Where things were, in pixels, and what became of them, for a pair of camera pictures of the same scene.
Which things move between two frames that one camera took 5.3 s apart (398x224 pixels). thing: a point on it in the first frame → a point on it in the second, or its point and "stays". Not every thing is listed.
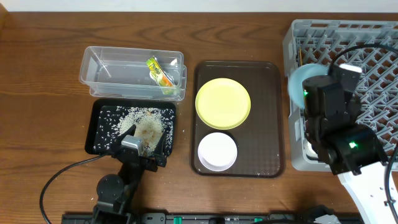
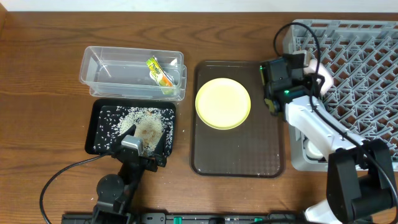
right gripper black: (325, 101) → (266, 83)
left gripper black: (144, 158) stays
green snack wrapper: (158, 73) stays
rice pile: (151, 124) stays
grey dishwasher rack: (370, 45) stays
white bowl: (217, 152) → (322, 70)
